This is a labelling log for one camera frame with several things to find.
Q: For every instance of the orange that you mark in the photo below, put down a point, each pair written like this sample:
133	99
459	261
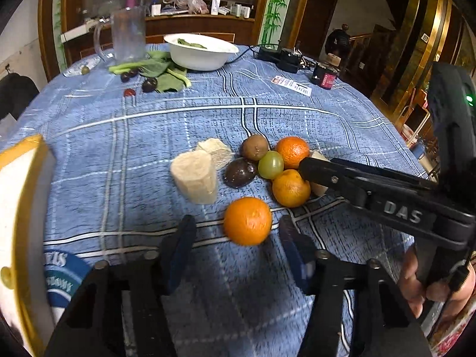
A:
290	189
247	221
292	150

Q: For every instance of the white paper card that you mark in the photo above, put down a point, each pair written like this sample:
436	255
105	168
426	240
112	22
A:
292	85

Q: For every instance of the wooden counter cabinet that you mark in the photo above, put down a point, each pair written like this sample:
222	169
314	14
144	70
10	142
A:
225	27

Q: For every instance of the blue plaid tablecloth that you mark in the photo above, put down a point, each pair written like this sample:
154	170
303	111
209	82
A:
113	196

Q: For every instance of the green leafy vegetable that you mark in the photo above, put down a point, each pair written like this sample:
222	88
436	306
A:
170	77

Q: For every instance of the black power adapter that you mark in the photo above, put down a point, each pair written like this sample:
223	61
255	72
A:
284	59

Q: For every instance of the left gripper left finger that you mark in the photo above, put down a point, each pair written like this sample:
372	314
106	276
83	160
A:
92	324

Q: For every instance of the clear glass pitcher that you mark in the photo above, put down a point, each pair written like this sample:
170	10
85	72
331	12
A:
128	30

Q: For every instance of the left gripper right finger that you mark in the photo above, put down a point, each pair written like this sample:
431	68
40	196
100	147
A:
383	323

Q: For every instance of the small red fruit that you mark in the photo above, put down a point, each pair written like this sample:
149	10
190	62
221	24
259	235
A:
129	92

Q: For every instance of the back sugarcane piece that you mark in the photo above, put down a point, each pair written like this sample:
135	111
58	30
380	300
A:
221	153

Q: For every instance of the white yellow tray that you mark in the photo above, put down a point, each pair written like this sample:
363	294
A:
26	176

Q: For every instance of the brown kiwi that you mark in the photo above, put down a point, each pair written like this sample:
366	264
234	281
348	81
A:
254	147

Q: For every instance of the plastic bag on counter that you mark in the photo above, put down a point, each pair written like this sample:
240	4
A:
192	6

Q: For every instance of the white enamel bowl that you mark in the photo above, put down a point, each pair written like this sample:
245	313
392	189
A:
199	52

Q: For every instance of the black red canister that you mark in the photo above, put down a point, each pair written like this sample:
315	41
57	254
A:
324	75

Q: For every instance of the dark grapes by vegetable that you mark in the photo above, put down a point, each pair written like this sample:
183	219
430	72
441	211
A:
149	84

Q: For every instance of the large sugarcane piece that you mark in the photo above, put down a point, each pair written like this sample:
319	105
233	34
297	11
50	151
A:
195	176

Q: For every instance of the small sugarcane piece left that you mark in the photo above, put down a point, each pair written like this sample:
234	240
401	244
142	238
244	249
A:
318	185

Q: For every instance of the person right hand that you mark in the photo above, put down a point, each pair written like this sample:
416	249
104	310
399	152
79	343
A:
416	294

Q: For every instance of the black chair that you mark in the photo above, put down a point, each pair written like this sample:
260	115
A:
16	94

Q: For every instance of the dark purple plum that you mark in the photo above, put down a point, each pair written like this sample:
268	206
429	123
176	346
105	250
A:
239	173

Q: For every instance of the green grape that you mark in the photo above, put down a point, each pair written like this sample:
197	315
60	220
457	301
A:
270	165
8	277

